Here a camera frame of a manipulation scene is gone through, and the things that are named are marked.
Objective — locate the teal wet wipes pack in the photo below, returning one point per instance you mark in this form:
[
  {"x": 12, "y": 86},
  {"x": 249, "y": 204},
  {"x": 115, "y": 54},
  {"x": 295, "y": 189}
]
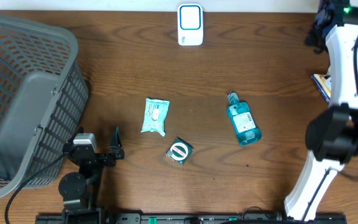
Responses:
[{"x": 155, "y": 115}]

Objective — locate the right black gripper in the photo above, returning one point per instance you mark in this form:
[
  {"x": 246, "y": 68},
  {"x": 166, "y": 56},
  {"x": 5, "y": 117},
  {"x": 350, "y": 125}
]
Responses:
[{"x": 312, "y": 38}]

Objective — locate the yellow snack bag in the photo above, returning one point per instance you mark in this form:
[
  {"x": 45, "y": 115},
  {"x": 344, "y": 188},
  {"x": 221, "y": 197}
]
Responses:
[{"x": 323, "y": 84}]

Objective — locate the blue mouthwash bottle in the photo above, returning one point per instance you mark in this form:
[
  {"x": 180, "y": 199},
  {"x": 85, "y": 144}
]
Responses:
[{"x": 242, "y": 120}]

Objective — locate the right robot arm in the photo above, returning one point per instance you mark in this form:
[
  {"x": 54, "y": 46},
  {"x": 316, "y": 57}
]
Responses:
[{"x": 332, "y": 137}]

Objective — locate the black mounting rail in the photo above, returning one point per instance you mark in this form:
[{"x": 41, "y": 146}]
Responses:
[{"x": 135, "y": 218}]

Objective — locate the white barcode scanner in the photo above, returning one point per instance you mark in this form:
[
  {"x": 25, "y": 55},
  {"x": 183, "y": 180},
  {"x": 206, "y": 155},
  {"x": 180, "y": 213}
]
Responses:
[{"x": 190, "y": 24}]

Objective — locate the grey plastic shopping basket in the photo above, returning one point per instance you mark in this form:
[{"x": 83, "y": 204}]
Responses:
[{"x": 42, "y": 99}]

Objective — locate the green round-label box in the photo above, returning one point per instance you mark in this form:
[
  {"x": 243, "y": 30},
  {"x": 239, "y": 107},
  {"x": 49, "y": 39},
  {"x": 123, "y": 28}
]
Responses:
[{"x": 180, "y": 151}]

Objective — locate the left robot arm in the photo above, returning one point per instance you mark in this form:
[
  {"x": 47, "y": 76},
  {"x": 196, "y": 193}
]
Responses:
[{"x": 80, "y": 189}]

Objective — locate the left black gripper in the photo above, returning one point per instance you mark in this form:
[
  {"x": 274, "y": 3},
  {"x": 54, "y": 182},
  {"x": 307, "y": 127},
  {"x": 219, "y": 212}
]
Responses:
[{"x": 115, "y": 150}]

